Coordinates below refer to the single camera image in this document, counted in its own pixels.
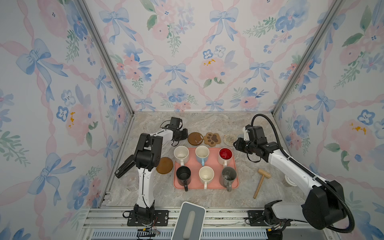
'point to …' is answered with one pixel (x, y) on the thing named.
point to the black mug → (183, 175)
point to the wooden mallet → (264, 174)
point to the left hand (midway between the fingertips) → (189, 134)
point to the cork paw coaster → (211, 139)
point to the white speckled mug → (181, 154)
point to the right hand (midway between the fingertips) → (235, 143)
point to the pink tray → (193, 175)
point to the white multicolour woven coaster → (229, 139)
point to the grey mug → (228, 174)
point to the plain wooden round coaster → (165, 165)
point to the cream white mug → (206, 174)
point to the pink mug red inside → (225, 155)
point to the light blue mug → (202, 152)
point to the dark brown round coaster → (195, 138)
